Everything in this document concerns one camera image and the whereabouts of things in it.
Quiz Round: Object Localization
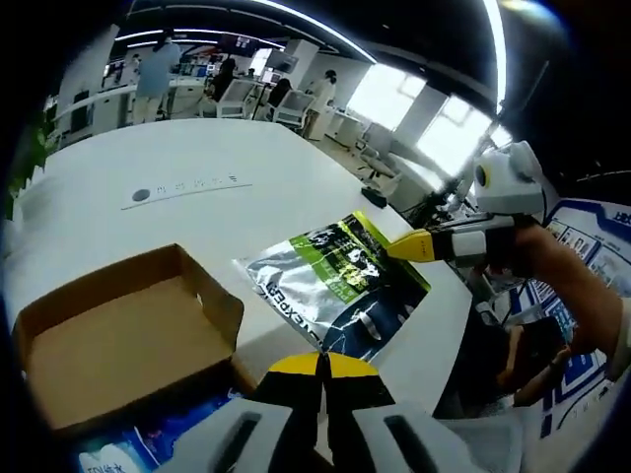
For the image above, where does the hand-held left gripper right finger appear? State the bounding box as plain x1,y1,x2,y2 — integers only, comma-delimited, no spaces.
322,351,475,473

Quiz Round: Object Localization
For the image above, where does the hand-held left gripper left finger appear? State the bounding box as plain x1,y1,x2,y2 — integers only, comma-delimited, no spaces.
167,352,326,473

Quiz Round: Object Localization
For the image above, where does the blue floral soft tissue pack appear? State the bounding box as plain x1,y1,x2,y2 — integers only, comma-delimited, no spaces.
131,387,247,465

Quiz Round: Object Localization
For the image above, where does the silver green soft item bag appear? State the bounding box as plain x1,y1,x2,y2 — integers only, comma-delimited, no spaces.
232,210,433,367

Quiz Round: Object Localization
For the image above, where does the blue wet wipes packet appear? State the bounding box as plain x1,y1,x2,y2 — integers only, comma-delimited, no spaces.
77,433,164,473

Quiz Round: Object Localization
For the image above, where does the brown cardboard shoe box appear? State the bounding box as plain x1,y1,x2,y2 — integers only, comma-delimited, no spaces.
12,242,260,473

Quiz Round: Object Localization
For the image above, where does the person's right hand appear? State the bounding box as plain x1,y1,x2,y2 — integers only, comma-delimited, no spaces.
487,224,561,285

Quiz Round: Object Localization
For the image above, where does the curved ceiling light strip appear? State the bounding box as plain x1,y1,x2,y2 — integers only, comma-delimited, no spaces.
479,0,510,112

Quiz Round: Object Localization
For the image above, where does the person in white shirt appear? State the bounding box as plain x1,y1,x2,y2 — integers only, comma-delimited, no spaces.
603,295,631,383

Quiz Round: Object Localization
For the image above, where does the white office chair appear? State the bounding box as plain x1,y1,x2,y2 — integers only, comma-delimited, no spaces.
216,78,259,120
271,89,317,131

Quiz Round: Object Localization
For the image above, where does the white table socket strip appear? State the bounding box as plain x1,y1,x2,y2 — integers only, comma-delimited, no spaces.
119,171,254,211

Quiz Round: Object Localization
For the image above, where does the green potted plant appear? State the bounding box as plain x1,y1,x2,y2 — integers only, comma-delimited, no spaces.
3,110,58,221

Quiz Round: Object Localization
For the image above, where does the blue white wall poster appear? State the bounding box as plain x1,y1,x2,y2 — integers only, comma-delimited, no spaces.
539,196,631,439

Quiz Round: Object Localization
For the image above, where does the wall display screen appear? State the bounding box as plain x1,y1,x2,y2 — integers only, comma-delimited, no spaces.
220,33,258,54

